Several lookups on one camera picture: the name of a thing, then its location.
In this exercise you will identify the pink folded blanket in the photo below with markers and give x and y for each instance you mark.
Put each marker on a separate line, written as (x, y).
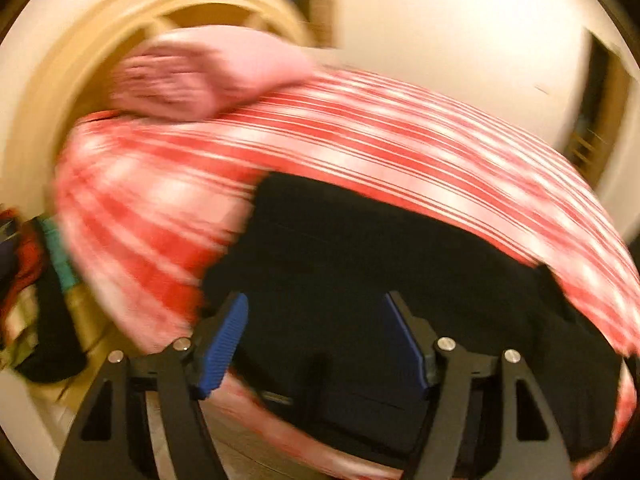
(196, 73)

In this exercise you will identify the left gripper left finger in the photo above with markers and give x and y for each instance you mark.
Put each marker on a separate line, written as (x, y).
(110, 437)

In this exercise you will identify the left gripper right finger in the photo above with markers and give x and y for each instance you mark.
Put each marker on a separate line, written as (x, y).
(486, 417)

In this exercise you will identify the cream wooden headboard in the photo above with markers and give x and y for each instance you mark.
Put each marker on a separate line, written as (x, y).
(70, 80)

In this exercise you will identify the pile of colourful clothes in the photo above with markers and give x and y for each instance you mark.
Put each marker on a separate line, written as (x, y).
(39, 340)

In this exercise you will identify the red plaid bed sheet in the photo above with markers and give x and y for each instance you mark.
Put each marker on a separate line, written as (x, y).
(145, 205)

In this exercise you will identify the brown wooden door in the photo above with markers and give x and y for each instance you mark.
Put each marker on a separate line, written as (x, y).
(600, 113)

